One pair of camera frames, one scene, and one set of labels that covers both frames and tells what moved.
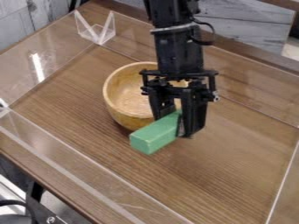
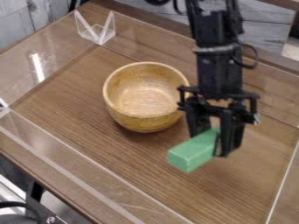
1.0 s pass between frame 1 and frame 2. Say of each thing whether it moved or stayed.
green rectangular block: moved
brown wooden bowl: stayed
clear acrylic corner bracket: stayed
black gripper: moved
